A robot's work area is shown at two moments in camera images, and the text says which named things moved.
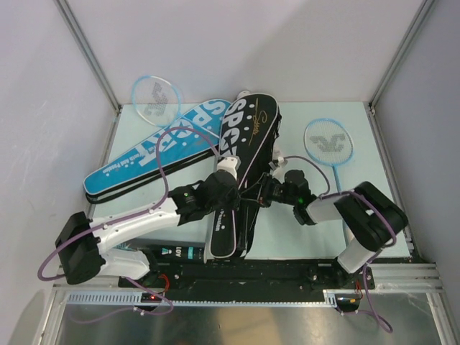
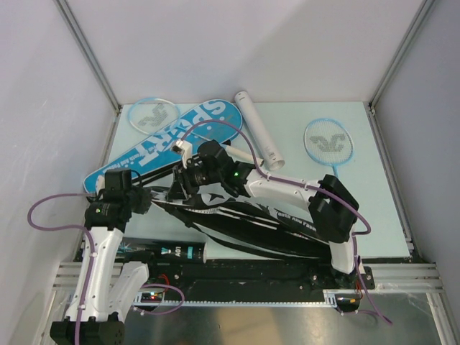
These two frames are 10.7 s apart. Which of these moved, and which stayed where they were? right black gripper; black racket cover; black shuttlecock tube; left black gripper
Moved: left black gripper; black racket cover; right black gripper
Stayed: black shuttlecock tube
